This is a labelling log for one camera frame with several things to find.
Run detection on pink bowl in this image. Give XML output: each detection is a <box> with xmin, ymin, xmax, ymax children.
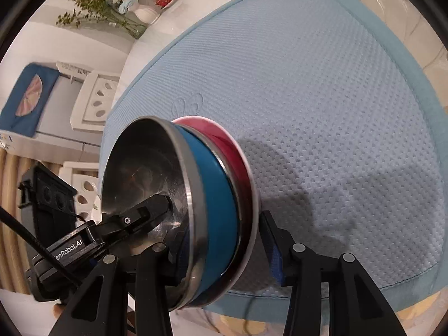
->
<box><xmin>173</xmin><ymin>115</ymin><xmax>262</xmax><ymax>293</ymax></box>

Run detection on red steel bowl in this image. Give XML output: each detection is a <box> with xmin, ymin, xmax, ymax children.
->
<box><xmin>171</xmin><ymin>118</ymin><xmax>254</xmax><ymax>302</ymax></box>

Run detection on black cable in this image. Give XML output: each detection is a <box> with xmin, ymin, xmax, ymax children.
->
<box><xmin>0</xmin><ymin>206</ymin><xmax>81</xmax><ymax>284</ymax></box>

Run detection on beige ribbed panel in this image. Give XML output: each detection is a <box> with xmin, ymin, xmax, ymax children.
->
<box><xmin>0</xmin><ymin>150</ymin><xmax>36</xmax><ymax>291</ymax></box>

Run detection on light blue placemat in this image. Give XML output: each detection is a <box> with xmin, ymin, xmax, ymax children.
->
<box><xmin>98</xmin><ymin>0</ymin><xmax>448</xmax><ymax>302</ymax></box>

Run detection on blue steel bowl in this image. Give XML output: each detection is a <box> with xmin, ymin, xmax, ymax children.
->
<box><xmin>100</xmin><ymin>116</ymin><xmax>242</xmax><ymax>310</ymax></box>

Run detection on white ceramic vase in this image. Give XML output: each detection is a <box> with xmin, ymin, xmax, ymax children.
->
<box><xmin>135</xmin><ymin>6</ymin><xmax>162</xmax><ymax>25</ymax></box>

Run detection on glass vase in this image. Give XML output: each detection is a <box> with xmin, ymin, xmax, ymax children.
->
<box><xmin>108</xmin><ymin>14</ymin><xmax>148</xmax><ymax>39</ymax></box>

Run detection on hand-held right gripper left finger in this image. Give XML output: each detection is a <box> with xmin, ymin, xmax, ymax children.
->
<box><xmin>49</xmin><ymin>229</ymin><xmax>186</xmax><ymax>336</ymax></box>

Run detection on green flower stems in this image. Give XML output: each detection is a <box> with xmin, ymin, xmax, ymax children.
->
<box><xmin>56</xmin><ymin>0</ymin><xmax>116</xmax><ymax>29</ymax></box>

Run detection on blue cloth cover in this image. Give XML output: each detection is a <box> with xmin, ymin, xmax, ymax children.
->
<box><xmin>0</xmin><ymin>63</ymin><xmax>60</xmax><ymax>137</ymax></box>

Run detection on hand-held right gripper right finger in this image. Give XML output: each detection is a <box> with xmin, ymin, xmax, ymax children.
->
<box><xmin>261</xmin><ymin>210</ymin><xmax>408</xmax><ymax>336</ymax></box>

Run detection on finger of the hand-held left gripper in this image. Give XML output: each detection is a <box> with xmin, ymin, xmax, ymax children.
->
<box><xmin>87</xmin><ymin>194</ymin><xmax>174</xmax><ymax>244</ymax></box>

